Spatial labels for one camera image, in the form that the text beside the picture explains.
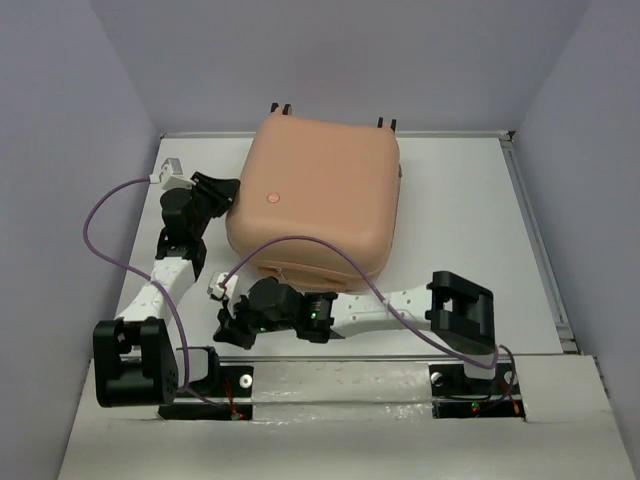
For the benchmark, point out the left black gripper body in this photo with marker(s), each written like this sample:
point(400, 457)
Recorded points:
point(207, 206)

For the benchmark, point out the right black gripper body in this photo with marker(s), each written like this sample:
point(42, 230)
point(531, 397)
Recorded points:
point(251, 314)

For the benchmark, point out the pink hard-shell suitcase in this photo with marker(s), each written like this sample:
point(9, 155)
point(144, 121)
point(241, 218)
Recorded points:
point(318, 201)

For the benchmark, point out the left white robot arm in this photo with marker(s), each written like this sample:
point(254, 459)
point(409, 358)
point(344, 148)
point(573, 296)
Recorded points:
point(141, 357)

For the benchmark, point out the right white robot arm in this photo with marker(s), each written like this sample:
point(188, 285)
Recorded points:
point(451, 313)

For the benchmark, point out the aluminium rail front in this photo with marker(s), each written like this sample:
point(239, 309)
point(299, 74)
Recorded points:
point(326, 358)

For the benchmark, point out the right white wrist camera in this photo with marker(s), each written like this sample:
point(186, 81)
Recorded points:
point(222, 286)

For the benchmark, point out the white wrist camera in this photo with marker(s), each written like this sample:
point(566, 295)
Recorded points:
point(170, 176)
point(222, 286)

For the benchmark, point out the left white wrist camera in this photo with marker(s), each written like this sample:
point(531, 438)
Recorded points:
point(170, 176)

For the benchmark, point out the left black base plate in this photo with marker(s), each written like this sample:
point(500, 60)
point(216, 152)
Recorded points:
point(224, 395)

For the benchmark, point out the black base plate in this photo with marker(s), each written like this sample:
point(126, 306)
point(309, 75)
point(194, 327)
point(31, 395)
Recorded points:
point(224, 395)
point(456, 396)

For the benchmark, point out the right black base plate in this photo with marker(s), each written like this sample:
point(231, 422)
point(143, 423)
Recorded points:
point(456, 396)

